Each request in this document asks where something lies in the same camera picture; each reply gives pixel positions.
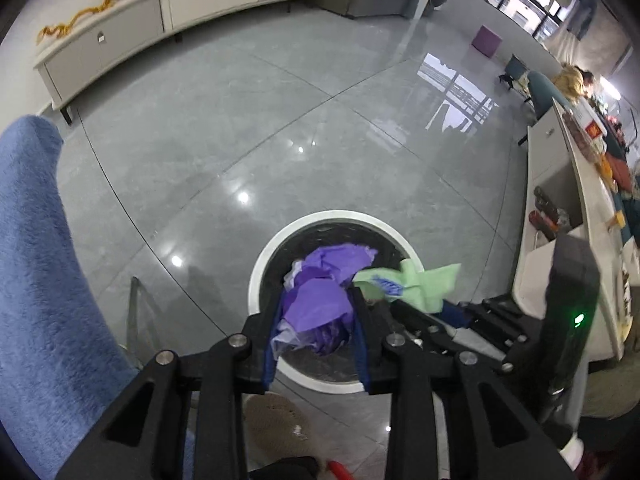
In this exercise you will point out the red stick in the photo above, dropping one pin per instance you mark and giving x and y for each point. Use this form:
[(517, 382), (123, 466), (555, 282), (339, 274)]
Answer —
[(342, 471)]

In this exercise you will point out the teal chair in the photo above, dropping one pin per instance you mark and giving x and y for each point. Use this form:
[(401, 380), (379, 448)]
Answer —
[(542, 92)]

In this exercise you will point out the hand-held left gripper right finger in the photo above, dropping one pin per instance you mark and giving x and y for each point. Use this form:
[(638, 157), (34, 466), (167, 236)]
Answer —
[(361, 345)]

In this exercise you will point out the purple stool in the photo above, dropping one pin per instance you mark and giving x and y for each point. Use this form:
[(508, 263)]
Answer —
[(486, 40)]

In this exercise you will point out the long gold dragon ornament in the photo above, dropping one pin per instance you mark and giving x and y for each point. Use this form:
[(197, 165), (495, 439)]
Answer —
[(95, 7)]

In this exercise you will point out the white sideboard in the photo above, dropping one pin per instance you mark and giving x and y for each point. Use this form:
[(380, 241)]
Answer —
[(547, 160)]

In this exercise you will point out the round white-rimmed bin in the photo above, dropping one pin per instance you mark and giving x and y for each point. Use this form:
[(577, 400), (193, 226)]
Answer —
[(260, 270)]

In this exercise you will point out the green wrapper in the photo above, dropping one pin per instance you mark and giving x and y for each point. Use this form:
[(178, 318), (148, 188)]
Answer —
[(430, 285)]

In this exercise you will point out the purple plastic wrapper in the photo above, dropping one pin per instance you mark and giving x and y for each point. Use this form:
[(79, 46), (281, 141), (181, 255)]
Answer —
[(315, 305), (335, 260)]

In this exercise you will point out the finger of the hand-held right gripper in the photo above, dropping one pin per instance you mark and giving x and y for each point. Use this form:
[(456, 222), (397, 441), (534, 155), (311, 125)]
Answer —
[(435, 332), (500, 317)]

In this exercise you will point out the white television cabinet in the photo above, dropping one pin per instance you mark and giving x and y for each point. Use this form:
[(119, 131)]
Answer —
[(130, 30)]

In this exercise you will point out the beige slipper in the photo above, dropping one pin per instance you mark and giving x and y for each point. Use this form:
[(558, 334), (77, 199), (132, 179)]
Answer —
[(275, 422)]

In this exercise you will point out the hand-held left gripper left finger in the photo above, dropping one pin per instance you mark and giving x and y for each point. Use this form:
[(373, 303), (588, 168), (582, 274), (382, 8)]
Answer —
[(269, 360)]

